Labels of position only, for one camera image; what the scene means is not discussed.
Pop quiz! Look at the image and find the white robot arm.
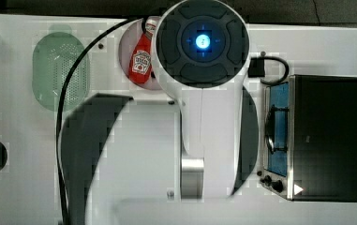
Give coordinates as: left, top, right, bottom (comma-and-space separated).
57, 0, 250, 225

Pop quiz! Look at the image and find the stainless steel toaster oven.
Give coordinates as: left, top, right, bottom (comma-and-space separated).
260, 75, 357, 203

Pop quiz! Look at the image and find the red ketchup bottle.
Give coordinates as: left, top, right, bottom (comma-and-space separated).
128, 19, 157, 84

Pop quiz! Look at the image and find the green perforated colander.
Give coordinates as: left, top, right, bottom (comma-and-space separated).
32, 32, 90, 112

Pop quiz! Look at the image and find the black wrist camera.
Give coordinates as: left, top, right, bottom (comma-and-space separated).
247, 52, 290, 85

